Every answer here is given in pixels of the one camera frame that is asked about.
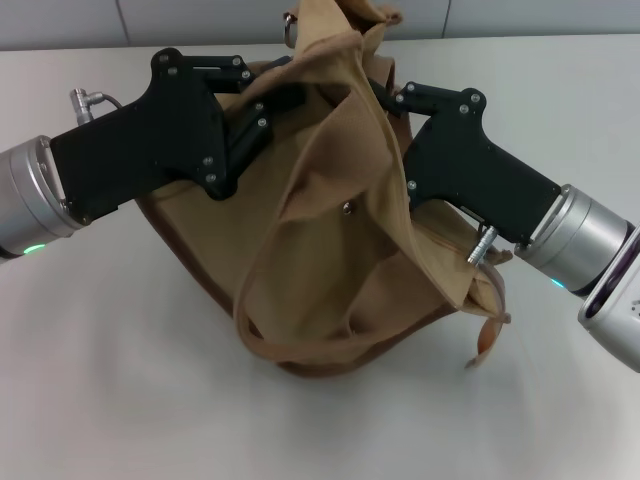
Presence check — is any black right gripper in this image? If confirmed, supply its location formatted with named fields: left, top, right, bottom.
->
left=372, top=82, right=561, bottom=246

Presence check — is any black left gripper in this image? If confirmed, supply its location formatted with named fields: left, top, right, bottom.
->
left=49, top=48, right=307, bottom=224

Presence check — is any khaki canvas food bag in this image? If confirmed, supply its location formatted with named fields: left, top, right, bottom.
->
left=142, top=0, right=514, bottom=386

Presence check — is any silver left wrist cable connector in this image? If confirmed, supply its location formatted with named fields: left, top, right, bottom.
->
left=68, top=88, right=124, bottom=124

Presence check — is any silver wrist cable connector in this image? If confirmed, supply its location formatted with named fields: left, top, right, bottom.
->
left=467, top=224, right=496, bottom=264
left=68, top=88, right=124, bottom=124

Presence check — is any silver right wrist cable connector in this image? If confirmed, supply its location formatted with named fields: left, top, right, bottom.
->
left=467, top=224, right=496, bottom=264

